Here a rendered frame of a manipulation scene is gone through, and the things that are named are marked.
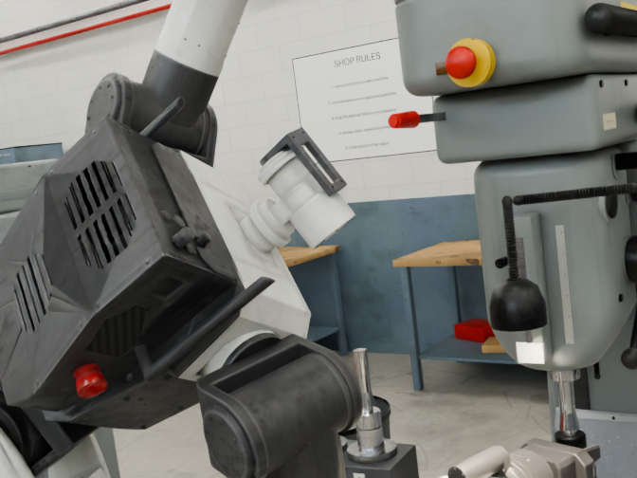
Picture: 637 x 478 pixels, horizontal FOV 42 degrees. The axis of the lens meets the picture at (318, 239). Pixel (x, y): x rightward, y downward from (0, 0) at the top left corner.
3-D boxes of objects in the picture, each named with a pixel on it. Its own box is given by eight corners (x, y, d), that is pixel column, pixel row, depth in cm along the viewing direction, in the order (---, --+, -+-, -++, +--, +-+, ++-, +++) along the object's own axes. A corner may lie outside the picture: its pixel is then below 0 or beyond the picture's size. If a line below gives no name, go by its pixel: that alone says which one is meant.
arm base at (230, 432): (247, 521, 84) (256, 445, 77) (178, 439, 91) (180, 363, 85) (356, 453, 93) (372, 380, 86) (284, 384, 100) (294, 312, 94)
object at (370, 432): (354, 450, 149) (350, 419, 148) (367, 440, 153) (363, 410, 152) (376, 452, 146) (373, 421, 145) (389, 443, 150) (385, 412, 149)
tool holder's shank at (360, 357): (354, 413, 148) (347, 352, 147) (364, 407, 151) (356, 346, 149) (370, 413, 146) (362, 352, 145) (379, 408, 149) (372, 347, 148)
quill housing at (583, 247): (615, 380, 115) (595, 149, 111) (478, 372, 127) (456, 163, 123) (649, 343, 130) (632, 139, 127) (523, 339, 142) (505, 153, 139)
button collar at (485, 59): (492, 83, 102) (486, 33, 102) (447, 90, 106) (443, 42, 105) (498, 82, 104) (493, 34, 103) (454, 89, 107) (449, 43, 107)
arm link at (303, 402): (279, 531, 84) (259, 413, 79) (228, 496, 90) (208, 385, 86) (363, 477, 90) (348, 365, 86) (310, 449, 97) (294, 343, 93)
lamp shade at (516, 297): (491, 333, 106) (486, 285, 105) (490, 320, 113) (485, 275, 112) (550, 328, 104) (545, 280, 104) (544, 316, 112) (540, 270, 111)
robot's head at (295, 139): (286, 232, 97) (327, 196, 93) (241, 174, 98) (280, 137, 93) (312, 215, 102) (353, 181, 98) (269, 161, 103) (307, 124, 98)
